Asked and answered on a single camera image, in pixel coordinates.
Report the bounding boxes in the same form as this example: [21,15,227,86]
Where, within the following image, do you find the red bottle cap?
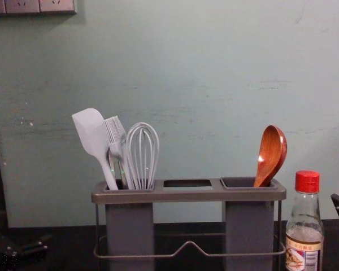
[295,170,321,194]

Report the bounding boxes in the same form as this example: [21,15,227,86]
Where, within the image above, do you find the grey metal utensil rack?
[91,177,288,271]

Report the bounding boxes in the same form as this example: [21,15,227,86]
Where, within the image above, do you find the black table cloth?
[0,219,339,271]

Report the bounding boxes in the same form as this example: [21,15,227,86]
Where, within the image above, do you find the pale grey silicone spatula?
[71,108,120,191]

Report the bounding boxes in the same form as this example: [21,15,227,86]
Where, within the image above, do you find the grey wall socket panel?
[5,0,41,14]
[39,0,76,13]

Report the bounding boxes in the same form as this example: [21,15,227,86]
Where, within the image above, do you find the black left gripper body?
[0,211,23,271]

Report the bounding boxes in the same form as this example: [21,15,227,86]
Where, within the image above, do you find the grey plastic utensil cup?
[219,177,279,271]
[103,179,157,271]

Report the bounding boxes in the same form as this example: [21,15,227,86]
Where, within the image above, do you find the pale grey silicone whisk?
[125,122,160,191]

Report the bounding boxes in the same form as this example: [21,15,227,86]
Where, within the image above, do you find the pale grey silicone basting brush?
[103,115,134,190]

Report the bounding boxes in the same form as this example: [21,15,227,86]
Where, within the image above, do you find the clear glass seasoning bottle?
[285,190,325,271]

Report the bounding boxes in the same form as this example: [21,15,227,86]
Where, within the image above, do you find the brown wooden spoon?
[253,125,288,188]

